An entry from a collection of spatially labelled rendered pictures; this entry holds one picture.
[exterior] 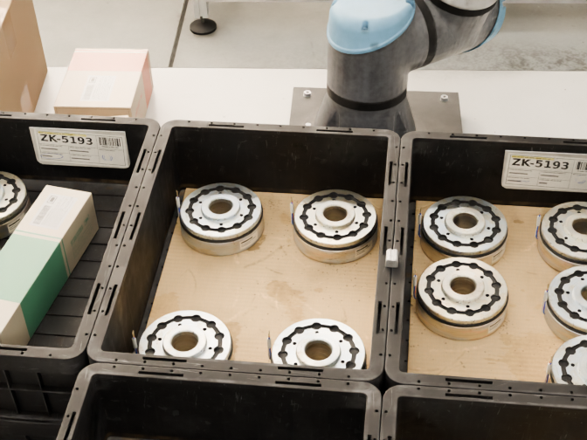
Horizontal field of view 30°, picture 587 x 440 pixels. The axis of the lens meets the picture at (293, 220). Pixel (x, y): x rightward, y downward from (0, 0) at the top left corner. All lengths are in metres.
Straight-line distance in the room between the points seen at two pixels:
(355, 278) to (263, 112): 0.54
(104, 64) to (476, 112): 0.60
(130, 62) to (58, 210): 0.50
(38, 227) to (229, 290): 0.24
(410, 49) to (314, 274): 0.38
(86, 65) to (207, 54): 1.42
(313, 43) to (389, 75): 1.70
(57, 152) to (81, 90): 0.30
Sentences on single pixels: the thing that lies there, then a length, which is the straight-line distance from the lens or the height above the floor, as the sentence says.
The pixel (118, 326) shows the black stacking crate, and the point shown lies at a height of 0.90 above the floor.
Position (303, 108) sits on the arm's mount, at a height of 0.75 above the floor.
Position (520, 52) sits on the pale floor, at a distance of 3.21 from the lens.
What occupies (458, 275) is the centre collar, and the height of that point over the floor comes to 0.87.
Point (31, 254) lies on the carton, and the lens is 1.30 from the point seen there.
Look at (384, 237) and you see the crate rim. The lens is 1.23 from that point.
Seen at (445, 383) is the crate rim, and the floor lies 0.93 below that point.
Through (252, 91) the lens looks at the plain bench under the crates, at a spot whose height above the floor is 0.70.
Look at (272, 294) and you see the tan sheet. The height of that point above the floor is 0.83.
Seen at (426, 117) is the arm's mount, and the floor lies 0.74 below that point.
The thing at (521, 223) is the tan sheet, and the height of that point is 0.83.
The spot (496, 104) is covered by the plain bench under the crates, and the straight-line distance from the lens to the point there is 1.81.
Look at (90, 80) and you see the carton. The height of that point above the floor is 0.78.
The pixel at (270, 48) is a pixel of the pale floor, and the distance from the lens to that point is 3.20.
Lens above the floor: 1.76
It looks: 42 degrees down
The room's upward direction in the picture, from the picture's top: 2 degrees counter-clockwise
